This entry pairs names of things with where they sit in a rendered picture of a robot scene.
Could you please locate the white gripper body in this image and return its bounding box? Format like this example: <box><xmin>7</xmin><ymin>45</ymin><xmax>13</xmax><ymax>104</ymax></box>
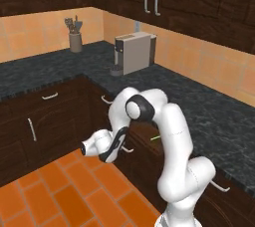
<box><xmin>81</xmin><ymin>129</ymin><xmax>108</xmax><ymax>156</ymax></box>

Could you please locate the dark wood drawer front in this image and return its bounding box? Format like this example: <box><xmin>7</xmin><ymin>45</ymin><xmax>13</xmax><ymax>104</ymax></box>
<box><xmin>0</xmin><ymin>77</ymin><xmax>86</xmax><ymax>116</ymax></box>
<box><xmin>85</xmin><ymin>77</ymin><xmax>116</xmax><ymax>114</ymax></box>
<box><xmin>195</xmin><ymin>167</ymin><xmax>255</xmax><ymax>227</ymax></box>

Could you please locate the dark wood open drawer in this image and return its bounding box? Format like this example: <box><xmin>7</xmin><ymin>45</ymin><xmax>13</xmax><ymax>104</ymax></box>
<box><xmin>127</xmin><ymin>120</ymin><xmax>167</xmax><ymax>163</ymax></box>

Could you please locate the beige coffee machine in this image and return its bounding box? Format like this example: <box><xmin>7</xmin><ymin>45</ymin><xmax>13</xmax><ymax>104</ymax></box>
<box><xmin>110</xmin><ymin>31</ymin><xmax>157</xmax><ymax>78</ymax></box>

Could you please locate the grey utensil pot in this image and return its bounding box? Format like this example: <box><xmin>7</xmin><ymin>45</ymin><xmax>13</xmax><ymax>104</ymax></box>
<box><xmin>68</xmin><ymin>32</ymin><xmax>84</xmax><ymax>54</ymax></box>

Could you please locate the dark spatula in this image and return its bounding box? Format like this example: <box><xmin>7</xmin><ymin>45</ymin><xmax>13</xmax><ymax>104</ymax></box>
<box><xmin>74</xmin><ymin>14</ymin><xmax>84</xmax><ymax>35</ymax></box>

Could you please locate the grey whisk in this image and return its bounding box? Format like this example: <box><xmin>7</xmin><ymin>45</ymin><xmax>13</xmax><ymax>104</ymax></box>
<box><xmin>64</xmin><ymin>17</ymin><xmax>75</xmax><ymax>35</ymax></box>

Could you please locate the silver drawer handle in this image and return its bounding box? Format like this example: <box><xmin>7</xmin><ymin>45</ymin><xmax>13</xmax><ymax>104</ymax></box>
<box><xmin>101</xmin><ymin>95</ymin><xmax>115</xmax><ymax>106</ymax></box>
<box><xmin>210</xmin><ymin>179</ymin><xmax>231</xmax><ymax>193</ymax></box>
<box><xmin>41</xmin><ymin>92</ymin><xmax>60</xmax><ymax>102</ymax></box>
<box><xmin>121</xmin><ymin>144</ymin><xmax>134</xmax><ymax>154</ymax></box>

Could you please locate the silver cupboard door handle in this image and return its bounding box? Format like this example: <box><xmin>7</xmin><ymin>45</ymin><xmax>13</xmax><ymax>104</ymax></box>
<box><xmin>27</xmin><ymin>117</ymin><xmax>38</xmax><ymax>142</ymax></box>

